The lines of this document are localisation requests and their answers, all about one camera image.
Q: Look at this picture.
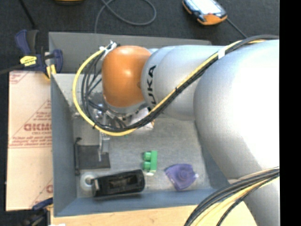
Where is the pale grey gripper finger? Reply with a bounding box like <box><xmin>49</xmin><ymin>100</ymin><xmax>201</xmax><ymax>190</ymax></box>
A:
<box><xmin>97</xmin><ymin>132</ymin><xmax>104</xmax><ymax>162</ymax></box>
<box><xmin>103</xmin><ymin>135</ymin><xmax>111</xmax><ymax>155</ymax></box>

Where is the grey metal bin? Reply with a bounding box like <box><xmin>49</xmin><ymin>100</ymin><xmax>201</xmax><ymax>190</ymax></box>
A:
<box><xmin>48</xmin><ymin>32</ymin><xmax>232</xmax><ymax>218</ymax></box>

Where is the green toy brick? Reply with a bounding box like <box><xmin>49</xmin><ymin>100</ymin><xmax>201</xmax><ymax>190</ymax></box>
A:
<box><xmin>141</xmin><ymin>150</ymin><xmax>158</xmax><ymax>176</ymax></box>

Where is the purple translucent plastic wedge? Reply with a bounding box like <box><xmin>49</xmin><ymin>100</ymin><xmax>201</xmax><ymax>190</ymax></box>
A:
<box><xmin>164</xmin><ymin>163</ymin><xmax>199</xmax><ymax>192</ymax></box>

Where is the brown cardboard board, red print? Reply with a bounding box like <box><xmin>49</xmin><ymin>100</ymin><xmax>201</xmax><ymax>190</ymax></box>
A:
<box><xmin>5</xmin><ymin>70</ymin><xmax>54</xmax><ymax>212</ymax></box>

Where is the white tape ring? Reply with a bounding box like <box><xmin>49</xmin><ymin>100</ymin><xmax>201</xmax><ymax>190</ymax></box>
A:
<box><xmin>79</xmin><ymin>172</ymin><xmax>95</xmax><ymax>192</ymax></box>

